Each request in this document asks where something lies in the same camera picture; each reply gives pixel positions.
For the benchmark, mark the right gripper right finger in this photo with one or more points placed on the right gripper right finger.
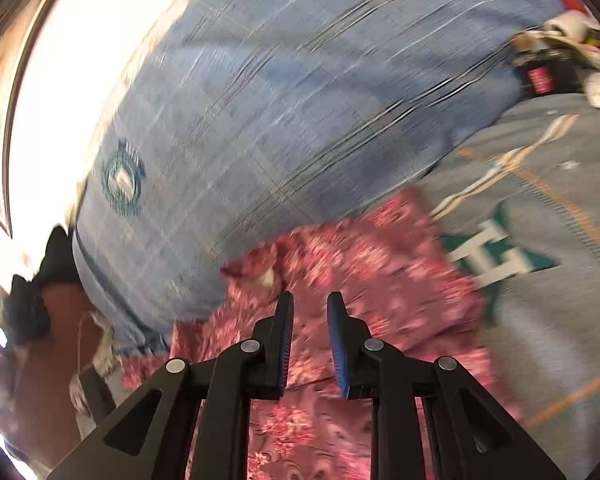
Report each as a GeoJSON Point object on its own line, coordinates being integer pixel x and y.
{"type": "Point", "coordinates": [430, 419]}

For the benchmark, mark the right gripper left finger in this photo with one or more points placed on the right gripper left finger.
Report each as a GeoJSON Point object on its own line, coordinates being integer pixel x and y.
{"type": "Point", "coordinates": [190, 421]}

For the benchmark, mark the pink floral garment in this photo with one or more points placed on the pink floral garment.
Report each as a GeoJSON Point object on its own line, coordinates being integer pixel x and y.
{"type": "Point", "coordinates": [392, 272]}

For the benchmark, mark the black cloth by window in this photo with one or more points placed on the black cloth by window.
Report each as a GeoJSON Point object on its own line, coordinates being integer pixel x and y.
{"type": "Point", "coordinates": [24, 315]}

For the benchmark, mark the grey striped quilt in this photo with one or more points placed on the grey striped quilt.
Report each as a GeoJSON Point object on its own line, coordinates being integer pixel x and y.
{"type": "Point", "coordinates": [518, 206]}

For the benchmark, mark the blue plaid pillow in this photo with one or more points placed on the blue plaid pillow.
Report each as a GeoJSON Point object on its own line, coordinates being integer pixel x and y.
{"type": "Point", "coordinates": [252, 117]}

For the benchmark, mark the clutter pile on bedside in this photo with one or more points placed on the clutter pile on bedside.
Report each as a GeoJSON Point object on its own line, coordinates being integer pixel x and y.
{"type": "Point", "coordinates": [562, 56]}

